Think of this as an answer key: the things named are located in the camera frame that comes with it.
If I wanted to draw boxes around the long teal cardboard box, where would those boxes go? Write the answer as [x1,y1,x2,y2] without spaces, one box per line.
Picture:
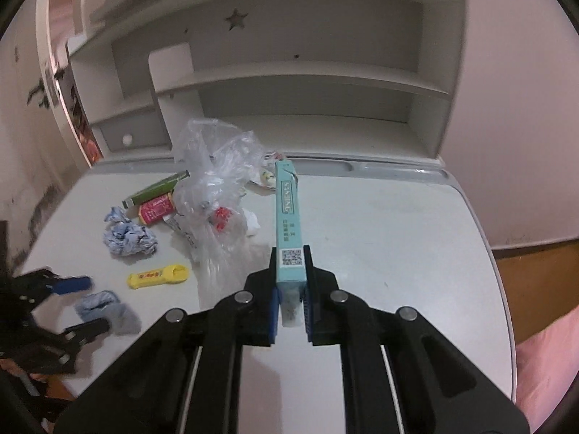
[274,159,309,328]

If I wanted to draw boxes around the yellow plastic packet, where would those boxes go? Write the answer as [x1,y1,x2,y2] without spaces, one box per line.
[127,264,190,290]

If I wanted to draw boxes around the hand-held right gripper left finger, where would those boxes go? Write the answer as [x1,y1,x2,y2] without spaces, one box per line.
[54,245,279,434]

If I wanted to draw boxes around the white printed wrapper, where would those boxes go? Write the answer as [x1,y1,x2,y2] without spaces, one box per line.
[163,214,200,249]

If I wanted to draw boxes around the long green cardboard box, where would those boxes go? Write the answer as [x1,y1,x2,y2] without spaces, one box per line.
[123,170,191,208]

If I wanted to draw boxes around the bed with pink cover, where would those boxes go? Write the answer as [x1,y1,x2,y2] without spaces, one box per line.
[513,303,579,430]

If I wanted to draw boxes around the red white wrapper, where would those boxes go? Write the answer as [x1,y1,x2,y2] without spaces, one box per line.
[210,205,233,233]

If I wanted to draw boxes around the round white yellow wrapper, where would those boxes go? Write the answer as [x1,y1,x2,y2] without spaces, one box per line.
[253,167,278,191]

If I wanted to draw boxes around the dark wall stickers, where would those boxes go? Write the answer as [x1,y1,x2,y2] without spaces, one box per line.
[25,77,59,109]

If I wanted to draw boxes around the clear crumpled plastic bag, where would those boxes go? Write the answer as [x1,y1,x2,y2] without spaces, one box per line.
[173,118,274,301]

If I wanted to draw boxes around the red snack packet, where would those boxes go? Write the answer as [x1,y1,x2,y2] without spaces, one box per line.
[138,192,176,225]

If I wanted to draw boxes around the blue grey cloth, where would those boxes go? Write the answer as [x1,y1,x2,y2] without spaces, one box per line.
[75,290,142,336]

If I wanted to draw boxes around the white desk shelf unit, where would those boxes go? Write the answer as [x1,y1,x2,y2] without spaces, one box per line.
[65,0,469,161]

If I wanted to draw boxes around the white crumpled tissue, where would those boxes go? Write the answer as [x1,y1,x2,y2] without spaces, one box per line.
[242,208,262,238]

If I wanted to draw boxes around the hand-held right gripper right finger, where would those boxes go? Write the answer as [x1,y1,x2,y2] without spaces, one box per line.
[302,245,530,434]

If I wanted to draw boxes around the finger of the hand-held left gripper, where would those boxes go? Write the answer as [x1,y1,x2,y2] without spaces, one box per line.
[45,318,111,359]
[13,269,93,309]

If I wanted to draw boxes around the white drawer with knob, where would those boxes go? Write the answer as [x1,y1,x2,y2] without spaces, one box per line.
[97,118,170,154]

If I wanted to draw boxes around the large crumpled blue white paper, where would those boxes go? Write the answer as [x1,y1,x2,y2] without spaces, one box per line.
[103,221,159,258]

